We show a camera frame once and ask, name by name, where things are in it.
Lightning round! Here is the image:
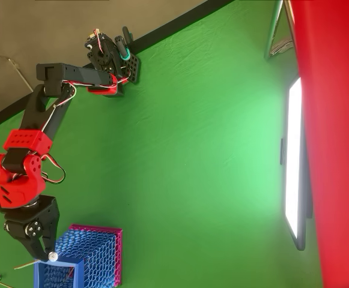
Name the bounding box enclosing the thin white stick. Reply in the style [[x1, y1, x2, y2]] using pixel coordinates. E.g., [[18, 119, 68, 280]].
[[14, 251, 58, 270]]

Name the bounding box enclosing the blue and pink lattice basket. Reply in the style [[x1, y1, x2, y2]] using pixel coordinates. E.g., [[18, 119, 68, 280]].
[[33, 223, 123, 288]]

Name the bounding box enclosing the green table cloth black edge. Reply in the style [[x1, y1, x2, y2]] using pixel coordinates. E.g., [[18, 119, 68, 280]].
[[0, 0, 325, 288]]

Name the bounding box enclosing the chrome tube stand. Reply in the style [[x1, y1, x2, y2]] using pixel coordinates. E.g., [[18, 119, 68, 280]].
[[264, 0, 295, 59]]

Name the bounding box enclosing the red white servo cable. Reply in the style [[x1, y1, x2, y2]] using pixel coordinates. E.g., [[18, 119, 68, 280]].
[[41, 152, 67, 185]]

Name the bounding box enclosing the white floor cable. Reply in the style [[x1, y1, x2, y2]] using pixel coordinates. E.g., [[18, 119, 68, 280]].
[[0, 53, 34, 92]]

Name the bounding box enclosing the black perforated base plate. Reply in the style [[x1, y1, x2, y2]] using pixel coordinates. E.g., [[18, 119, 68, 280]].
[[122, 53, 141, 85]]

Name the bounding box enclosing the black clamp with teal ring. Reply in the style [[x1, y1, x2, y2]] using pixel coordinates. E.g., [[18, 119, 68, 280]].
[[115, 26, 134, 61]]

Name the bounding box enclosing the large red blurred post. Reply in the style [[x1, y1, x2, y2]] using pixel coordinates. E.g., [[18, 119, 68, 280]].
[[283, 0, 349, 288]]

